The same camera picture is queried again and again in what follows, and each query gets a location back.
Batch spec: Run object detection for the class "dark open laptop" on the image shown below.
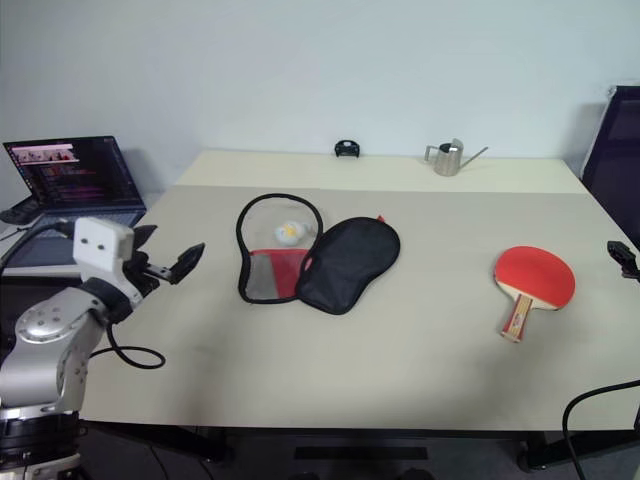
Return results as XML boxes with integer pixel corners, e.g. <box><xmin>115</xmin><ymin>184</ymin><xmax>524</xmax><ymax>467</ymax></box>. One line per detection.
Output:
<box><xmin>2</xmin><ymin>134</ymin><xmax>149</xmax><ymax>267</ymax></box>

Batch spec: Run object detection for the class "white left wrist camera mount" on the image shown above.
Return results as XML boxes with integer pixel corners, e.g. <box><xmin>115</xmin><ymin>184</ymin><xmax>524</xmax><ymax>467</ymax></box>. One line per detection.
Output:
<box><xmin>72</xmin><ymin>217</ymin><xmax>136</xmax><ymax>287</ymax></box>

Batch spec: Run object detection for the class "black table frame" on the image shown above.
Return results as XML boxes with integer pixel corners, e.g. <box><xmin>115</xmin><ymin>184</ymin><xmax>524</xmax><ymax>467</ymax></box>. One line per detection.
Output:
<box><xmin>82</xmin><ymin>422</ymin><xmax>640</xmax><ymax>474</ymax></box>

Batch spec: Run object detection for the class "red mesh bag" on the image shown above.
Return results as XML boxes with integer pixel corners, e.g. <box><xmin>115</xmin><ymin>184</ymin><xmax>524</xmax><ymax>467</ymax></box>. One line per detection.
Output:
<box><xmin>235</xmin><ymin>192</ymin><xmax>402</xmax><ymax>317</ymax></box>

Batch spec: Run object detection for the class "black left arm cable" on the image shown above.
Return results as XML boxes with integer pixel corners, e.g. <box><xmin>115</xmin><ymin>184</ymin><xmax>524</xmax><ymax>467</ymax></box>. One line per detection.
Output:
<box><xmin>0</xmin><ymin>218</ymin><xmax>166</xmax><ymax>371</ymax></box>

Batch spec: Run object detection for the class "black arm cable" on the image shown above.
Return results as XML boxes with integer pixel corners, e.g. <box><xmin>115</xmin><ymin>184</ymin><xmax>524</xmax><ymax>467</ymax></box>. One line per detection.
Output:
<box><xmin>0</xmin><ymin>218</ymin><xmax>166</xmax><ymax>371</ymax></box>
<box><xmin>562</xmin><ymin>379</ymin><xmax>640</xmax><ymax>480</ymax></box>

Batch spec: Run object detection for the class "white yellow small ball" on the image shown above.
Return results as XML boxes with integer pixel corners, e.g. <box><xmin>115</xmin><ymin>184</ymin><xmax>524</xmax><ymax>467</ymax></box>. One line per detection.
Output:
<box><xmin>273</xmin><ymin>219</ymin><xmax>314</xmax><ymax>247</ymax></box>

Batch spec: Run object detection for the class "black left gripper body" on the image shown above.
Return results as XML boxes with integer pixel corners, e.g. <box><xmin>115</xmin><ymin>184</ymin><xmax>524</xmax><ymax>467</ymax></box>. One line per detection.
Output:
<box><xmin>120</xmin><ymin>248</ymin><xmax>174</xmax><ymax>307</ymax></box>

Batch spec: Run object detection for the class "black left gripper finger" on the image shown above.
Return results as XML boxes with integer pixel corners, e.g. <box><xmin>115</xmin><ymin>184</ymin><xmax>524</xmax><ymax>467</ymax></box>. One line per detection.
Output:
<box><xmin>147</xmin><ymin>242</ymin><xmax>207</xmax><ymax>286</ymax></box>
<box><xmin>132</xmin><ymin>224</ymin><xmax>159</xmax><ymax>251</ymax></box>

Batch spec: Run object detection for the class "steel watering can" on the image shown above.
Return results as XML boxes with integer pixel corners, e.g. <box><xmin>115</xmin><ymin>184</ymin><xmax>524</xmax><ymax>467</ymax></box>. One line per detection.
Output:
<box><xmin>424</xmin><ymin>138</ymin><xmax>490</xmax><ymax>177</ymax></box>

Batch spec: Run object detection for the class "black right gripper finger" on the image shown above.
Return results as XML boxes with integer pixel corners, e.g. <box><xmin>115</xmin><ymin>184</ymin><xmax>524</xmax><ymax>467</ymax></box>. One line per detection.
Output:
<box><xmin>607</xmin><ymin>240</ymin><xmax>639</xmax><ymax>267</ymax></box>

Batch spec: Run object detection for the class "black office chair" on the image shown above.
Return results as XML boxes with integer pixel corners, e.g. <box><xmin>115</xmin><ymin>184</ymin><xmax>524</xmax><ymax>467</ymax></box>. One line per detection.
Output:
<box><xmin>579</xmin><ymin>84</ymin><xmax>640</xmax><ymax>251</ymax></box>

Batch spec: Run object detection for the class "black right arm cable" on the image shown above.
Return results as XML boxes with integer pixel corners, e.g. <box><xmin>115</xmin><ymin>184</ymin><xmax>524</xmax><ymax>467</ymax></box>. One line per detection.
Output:
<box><xmin>562</xmin><ymin>379</ymin><xmax>640</xmax><ymax>480</ymax></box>

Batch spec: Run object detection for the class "red table tennis paddle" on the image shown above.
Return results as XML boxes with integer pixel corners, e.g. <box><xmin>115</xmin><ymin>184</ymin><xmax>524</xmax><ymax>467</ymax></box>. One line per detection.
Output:
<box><xmin>493</xmin><ymin>244</ymin><xmax>577</xmax><ymax>344</ymax></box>

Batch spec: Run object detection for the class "black handheld controller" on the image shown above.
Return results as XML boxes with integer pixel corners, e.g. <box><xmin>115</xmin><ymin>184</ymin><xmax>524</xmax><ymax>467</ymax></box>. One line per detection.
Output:
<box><xmin>0</xmin><ymin>197</ymin><xmax>44</xmax><ymax>225</ymax></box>

